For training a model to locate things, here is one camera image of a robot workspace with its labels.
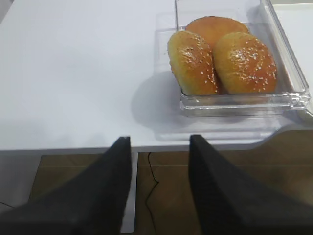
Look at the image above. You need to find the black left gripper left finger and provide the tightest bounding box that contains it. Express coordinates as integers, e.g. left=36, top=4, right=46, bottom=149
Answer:
left=0, top=137, right=131, bottom=235

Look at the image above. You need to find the sesame bun top left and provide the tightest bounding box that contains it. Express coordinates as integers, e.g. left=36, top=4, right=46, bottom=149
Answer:
left=167, top=31, right=221, bottom=95

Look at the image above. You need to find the clear plastic bun container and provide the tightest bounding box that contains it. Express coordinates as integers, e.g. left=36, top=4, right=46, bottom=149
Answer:
left=152, top=0, right=313, bottom=145

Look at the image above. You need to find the plain bun bottom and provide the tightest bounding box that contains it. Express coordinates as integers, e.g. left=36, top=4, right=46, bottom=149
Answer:
left=185, top=16, right=250, bottom=48

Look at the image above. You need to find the sesame bun top right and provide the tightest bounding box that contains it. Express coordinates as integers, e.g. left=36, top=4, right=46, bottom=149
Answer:
left=213, top=32, right=277, bottom=94

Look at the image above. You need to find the sesame bun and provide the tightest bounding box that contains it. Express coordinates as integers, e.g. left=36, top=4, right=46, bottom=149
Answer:
left=213, top=32, right=277, bottom=94
left=167, top=31, right=221, bottom=95

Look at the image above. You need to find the thin black floor cable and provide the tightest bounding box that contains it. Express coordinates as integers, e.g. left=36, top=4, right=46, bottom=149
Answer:
left=144, top=152, right=159, bottom=226

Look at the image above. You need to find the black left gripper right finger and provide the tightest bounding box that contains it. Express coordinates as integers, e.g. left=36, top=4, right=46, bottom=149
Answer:
left=190, top=135, right=313, bottom=235

